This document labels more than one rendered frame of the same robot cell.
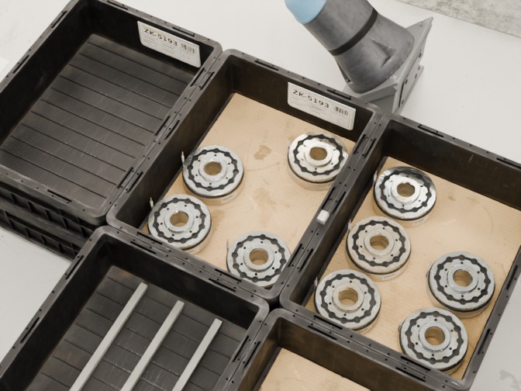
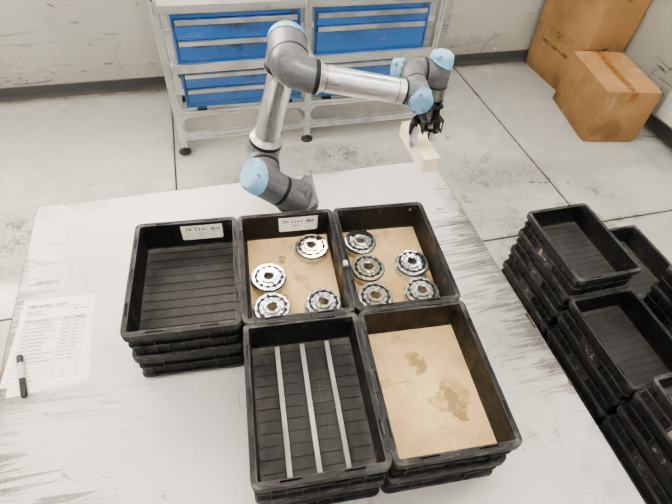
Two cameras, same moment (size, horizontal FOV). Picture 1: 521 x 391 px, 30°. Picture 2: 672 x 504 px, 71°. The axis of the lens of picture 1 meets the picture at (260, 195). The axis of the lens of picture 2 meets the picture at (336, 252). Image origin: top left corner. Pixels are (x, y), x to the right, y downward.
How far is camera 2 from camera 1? 0.58 m
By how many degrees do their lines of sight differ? 26
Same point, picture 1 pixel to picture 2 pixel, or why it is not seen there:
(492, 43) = (329, 177)
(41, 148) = (165, 316)
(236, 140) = (265, 260)
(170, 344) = (312, 366)
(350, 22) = (282, 183)
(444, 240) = (388, 253)
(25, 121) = (144, 309)
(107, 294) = (260, 364)
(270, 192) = (300, 274)
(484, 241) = (403, 245)
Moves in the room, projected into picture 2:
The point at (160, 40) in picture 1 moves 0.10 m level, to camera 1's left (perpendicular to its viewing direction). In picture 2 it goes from (196, 231) to (166, 245)
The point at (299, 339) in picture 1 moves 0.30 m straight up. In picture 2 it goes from (374, 322) to (389, 249)
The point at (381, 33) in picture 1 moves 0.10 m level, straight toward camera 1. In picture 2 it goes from (296, 184) to (309, 201)
